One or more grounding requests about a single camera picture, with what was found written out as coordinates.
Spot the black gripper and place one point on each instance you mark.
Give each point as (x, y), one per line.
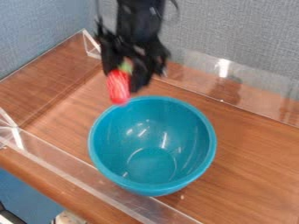
(134, 41)

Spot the red toy strawberry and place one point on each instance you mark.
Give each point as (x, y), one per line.
(117, 83)

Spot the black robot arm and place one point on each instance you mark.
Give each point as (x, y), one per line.
(129, 9)

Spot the blue plastic bowl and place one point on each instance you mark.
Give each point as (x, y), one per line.
(153, 145)

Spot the clear acrylic back barrier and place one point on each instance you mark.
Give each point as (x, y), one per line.
(264, 93)

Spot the clear acrylic barrier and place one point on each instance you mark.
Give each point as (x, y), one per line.
(72, 182)
(264, 93)

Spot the clear acrylic front barrier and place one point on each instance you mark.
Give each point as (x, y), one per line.
(72, 182)

